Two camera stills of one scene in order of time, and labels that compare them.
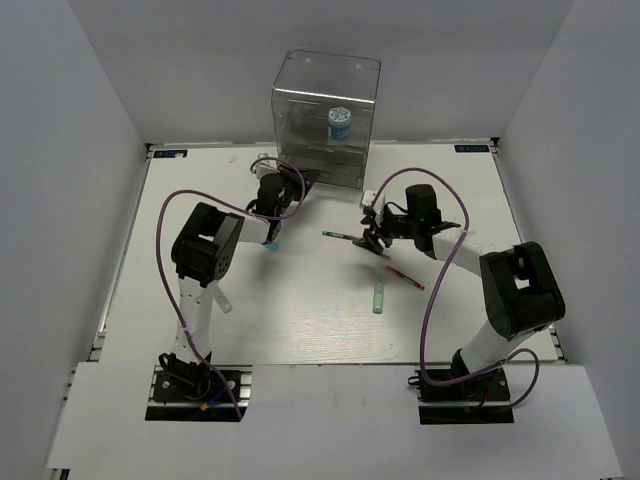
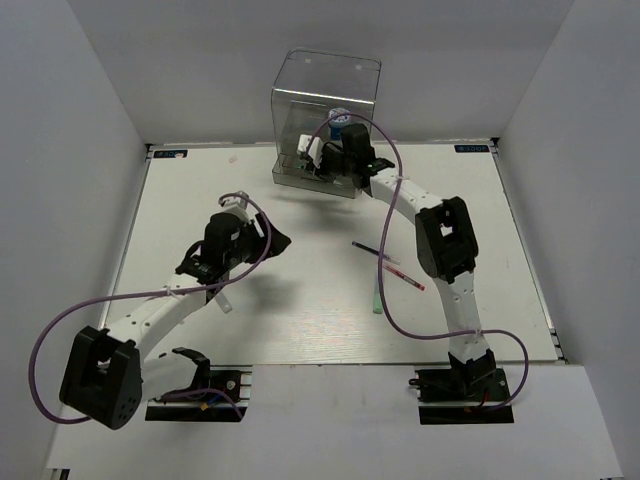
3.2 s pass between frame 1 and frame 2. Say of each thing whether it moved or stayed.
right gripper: moved
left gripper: moved
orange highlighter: stayed
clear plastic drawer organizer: stayed
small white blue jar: stayed
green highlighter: stayed
